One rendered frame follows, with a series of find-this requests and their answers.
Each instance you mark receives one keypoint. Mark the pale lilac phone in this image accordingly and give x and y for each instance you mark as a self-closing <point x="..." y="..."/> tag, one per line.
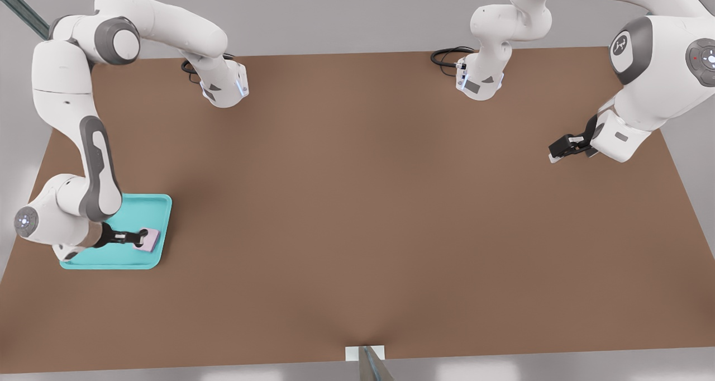
<point x="149" y="240"/>

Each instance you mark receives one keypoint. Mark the pale blue-green tray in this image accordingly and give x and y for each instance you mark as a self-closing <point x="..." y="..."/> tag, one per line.
<point x="142" y="208"/>

